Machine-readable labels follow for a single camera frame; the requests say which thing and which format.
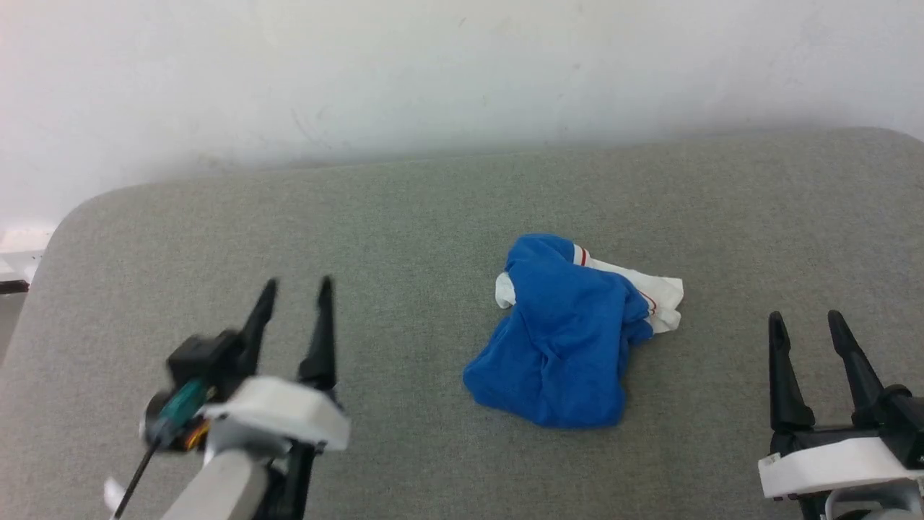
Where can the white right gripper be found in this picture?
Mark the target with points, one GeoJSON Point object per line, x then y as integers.
{"type": "Point", "coordinates": [830, 462]}

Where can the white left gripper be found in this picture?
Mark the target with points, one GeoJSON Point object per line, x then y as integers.
{"type": "Point", "coordinates": [281, 408]}

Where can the blue Lakers jersey shirt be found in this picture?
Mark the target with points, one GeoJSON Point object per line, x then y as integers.
{"type": "Point", "coordinates": [563, 339]}

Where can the grey fabric sofa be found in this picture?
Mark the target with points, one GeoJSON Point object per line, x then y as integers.
{"type": "Point", "coordinates": [433, 217]}

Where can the white wall baseboard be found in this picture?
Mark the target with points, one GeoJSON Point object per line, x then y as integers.
{"type": "Point", "coordinates": [18, 253]}

